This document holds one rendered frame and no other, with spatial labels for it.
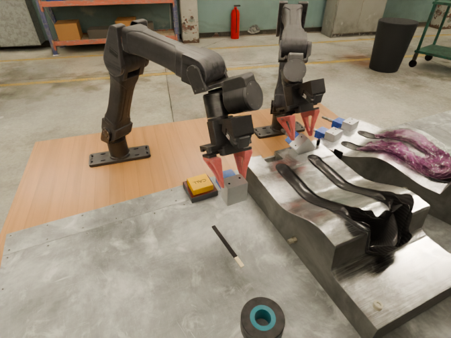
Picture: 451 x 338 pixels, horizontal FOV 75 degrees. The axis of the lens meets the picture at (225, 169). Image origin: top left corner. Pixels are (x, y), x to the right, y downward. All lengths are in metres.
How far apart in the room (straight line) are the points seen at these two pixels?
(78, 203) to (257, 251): 0.52
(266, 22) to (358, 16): 1.69
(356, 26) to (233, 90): 6.16
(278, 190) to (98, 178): 0.56
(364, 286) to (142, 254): 0.48
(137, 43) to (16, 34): 5.46
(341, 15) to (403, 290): 6.02
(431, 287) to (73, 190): 0.91
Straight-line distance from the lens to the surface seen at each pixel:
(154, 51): 0.69
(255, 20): 6.33
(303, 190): 0.78
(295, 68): 0.80
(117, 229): 0.81
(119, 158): 1.04
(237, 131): 0.55
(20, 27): 6.10
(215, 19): 6.13
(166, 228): 0.78
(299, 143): 0.88
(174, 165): 0.98
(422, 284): 0.71
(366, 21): 6.79
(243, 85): 0.57
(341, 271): 0.65
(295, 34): 0.91
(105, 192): 0.93
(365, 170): 0.97
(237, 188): 0.64
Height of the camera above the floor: 1.37
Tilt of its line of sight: 37 degrees down
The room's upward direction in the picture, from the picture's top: straight up
